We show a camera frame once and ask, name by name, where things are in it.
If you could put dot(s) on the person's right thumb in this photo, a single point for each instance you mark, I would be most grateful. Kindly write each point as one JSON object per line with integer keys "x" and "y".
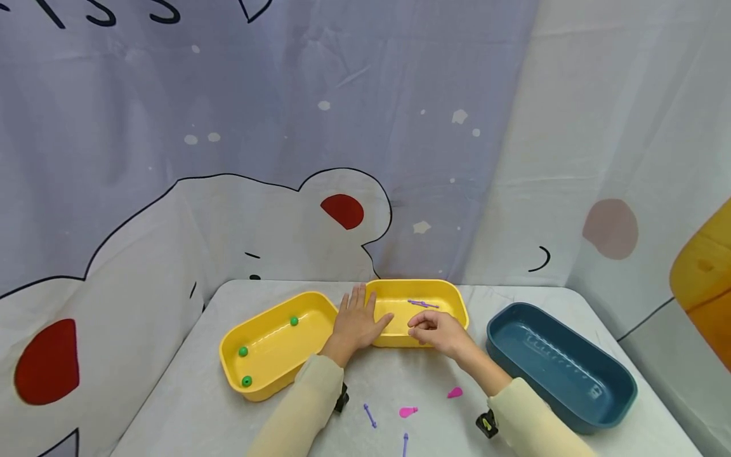
{"x": 422, "y": 336}

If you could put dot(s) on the dark blue plastic tray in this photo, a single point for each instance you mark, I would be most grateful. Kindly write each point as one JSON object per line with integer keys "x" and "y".
{"x": 559, "y": 368}

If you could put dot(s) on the person's left middle finger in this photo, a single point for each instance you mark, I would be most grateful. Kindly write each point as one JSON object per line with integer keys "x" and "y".
{"x": 361, "y": 297}

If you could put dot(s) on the pink plastic piece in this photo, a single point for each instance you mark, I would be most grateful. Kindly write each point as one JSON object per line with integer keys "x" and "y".
{"x": 455, "y": 393}
{"x": 407, "y": 412}

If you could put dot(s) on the person's left index finger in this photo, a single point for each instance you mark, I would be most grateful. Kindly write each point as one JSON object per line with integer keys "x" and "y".
{"x": 371, "y": 303}

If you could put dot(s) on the person's left thumb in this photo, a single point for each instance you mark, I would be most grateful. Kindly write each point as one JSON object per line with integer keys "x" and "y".
{"x": 385, "y": 322}

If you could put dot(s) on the black wrist band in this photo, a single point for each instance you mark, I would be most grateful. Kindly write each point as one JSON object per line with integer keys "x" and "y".
{"x": 487, "y": 425}
{"x": 341, "y": 398}

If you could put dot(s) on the person's left forearm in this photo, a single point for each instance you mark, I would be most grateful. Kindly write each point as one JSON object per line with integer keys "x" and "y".
{"x": 302, "y": 406}

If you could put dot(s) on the person's left ring finger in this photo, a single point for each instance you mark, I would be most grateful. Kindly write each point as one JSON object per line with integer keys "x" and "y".
{"x": 354, "y": 298}

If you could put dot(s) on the large yellow plastic tray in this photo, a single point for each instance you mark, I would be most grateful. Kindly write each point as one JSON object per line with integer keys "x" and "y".
{"x": 274, "y": 355}

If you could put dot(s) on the person's left little finger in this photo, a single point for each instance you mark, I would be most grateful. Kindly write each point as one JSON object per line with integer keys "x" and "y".
{"x": 346, "y": 303}

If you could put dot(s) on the person's right forearm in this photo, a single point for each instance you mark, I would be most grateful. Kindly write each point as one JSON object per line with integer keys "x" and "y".
{"x": 525, "y": 412}

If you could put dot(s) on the person's right fingers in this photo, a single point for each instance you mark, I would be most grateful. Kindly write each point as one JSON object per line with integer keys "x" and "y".
{"x": 424, "y": 319}

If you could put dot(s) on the person's right hand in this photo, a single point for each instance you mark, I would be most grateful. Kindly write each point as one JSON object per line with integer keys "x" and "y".
{"x": 448, "y": 333}

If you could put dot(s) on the small yellow plastic tray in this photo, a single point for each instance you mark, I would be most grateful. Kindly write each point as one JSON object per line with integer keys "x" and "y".
{"x": 400, "y": 298}

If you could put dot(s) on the person's left hand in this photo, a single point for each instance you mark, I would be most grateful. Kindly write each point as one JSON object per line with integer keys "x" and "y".
{"x": 354, "y": 327}

